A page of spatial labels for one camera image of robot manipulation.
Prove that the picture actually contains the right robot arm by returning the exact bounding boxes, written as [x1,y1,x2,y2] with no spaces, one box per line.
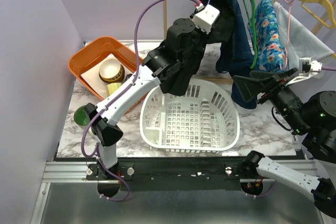
[233,68,335,218]

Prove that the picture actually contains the orange plastic bin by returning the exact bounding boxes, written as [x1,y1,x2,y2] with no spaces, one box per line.
[68,36,137,101]

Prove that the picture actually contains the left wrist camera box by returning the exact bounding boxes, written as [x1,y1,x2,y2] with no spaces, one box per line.
[191,3,220,35]

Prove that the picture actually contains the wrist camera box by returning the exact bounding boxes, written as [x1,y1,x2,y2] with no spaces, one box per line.
[287,57,323,86]
[191,3,220,35]

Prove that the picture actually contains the white square plate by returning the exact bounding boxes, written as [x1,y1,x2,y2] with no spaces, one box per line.
[81,54,116,99]

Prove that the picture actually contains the light grey cloth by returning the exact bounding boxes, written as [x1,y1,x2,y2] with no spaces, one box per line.
[273,2,334,69]

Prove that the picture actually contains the green floral mug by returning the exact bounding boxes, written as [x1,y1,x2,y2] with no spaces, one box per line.
[73,105,90,137]

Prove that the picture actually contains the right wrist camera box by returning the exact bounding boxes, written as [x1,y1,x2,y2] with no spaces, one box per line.
[287,57,323,86]

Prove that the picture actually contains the white plastic laundry basket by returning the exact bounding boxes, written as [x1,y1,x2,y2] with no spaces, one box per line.
[140,79,240,153]

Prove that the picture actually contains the green plastic hanger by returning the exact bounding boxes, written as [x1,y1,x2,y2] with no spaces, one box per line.
[230,0,259,69]

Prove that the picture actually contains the blue denim shorts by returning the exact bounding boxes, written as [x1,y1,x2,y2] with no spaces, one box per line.
[216,0,259,110]

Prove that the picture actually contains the blue floral garment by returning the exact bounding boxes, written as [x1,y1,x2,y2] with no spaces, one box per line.
[248,0,288,72]

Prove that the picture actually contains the yellow plastic hanger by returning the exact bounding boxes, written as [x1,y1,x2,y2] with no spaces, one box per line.
[274,0,335,29]

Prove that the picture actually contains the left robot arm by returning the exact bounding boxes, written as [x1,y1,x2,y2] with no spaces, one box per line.
[85,18,208,179]

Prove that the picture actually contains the pink wire hanger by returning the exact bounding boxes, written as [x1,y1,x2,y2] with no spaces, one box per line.
[267,0,308,71]

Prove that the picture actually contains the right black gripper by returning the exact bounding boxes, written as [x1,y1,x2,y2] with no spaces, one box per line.
[232,66,310,133]

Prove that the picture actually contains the yellow cup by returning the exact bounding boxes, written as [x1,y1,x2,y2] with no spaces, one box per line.
[106,82,122,96]

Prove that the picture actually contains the black skirt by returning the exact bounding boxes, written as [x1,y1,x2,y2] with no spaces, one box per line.
[160,0,235,96]

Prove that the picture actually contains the black mounting base bar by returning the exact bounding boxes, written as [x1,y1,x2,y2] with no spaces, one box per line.
[86,156,260,191]

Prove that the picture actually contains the patterned ceramic bowl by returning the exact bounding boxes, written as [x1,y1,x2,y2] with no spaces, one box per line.
[99,59,125,83]

